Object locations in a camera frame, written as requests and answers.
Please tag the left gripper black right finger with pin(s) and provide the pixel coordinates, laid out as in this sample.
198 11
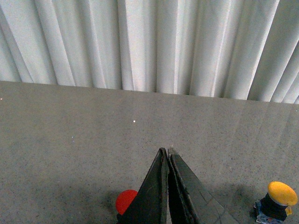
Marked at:
189 200

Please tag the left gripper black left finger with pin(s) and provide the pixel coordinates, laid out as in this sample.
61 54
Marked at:
150 204

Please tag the yellow push button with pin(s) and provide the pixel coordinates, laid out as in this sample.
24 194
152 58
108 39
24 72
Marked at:
277 204

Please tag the red push button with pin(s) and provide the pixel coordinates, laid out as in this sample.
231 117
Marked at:
124 199

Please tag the white pleated curtain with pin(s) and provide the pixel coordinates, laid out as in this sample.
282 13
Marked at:
240 49

